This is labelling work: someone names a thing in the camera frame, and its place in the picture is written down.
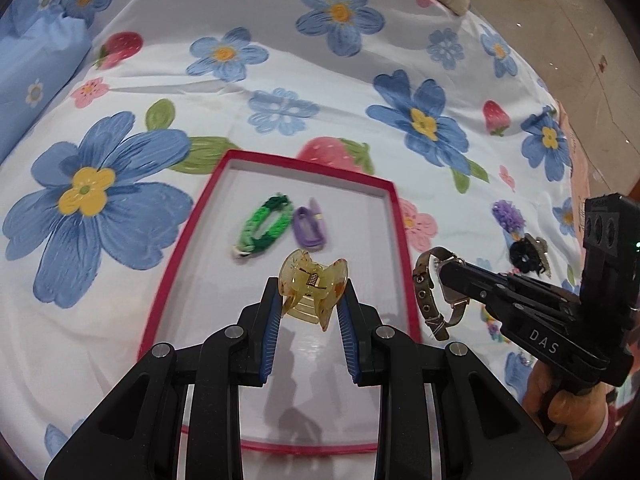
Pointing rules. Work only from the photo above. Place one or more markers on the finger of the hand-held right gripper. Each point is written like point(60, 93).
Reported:
point(480, 275)
point(475, 295)

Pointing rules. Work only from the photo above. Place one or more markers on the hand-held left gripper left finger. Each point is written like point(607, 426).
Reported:
point(267, 330)

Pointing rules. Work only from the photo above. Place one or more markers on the person's right hand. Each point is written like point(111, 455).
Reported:
point(575, 410)

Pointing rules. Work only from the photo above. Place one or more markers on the purple snap hair clip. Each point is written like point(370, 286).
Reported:
point(324, 227)

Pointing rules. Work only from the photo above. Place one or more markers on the light blue pillow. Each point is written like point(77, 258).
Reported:
point(35, 60)

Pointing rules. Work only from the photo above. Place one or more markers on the purple flower hair accessory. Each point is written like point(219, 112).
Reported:
point(509, 215)

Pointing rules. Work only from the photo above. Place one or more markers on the red-rimmed white tray box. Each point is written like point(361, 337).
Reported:
point(350, 200)

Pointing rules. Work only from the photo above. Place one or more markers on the white floral bedsheet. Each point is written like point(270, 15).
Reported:
point(200, 90)

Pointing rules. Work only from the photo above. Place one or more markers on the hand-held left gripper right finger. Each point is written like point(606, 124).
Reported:
point(350, 335)

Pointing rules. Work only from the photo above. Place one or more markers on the translucent yellow claw hair clip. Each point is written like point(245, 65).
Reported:
point(300, 270)

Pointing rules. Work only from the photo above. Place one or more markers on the black hair clip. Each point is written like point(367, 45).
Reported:
point(522, 255)

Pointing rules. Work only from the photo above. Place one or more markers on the person's right forearm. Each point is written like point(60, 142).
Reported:
point(600, 455)

